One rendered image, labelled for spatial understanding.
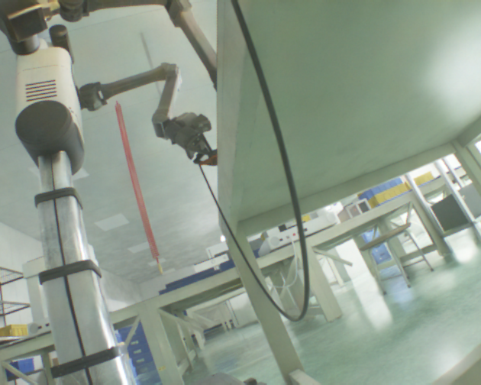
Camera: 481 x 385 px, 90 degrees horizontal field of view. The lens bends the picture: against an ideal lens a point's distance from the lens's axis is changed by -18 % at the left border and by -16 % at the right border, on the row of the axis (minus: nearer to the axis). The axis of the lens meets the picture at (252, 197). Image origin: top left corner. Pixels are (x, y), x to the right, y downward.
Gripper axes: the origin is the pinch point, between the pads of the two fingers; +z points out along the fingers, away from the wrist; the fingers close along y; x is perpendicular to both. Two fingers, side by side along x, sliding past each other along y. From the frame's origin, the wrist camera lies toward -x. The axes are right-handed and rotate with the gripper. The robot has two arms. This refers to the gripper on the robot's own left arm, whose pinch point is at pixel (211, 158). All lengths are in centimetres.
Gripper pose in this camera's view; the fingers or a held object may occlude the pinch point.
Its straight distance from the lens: 93.3
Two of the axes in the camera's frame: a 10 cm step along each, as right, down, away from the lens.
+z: 8.0, 5.7, -2.1
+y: -0.1, 3.6, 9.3
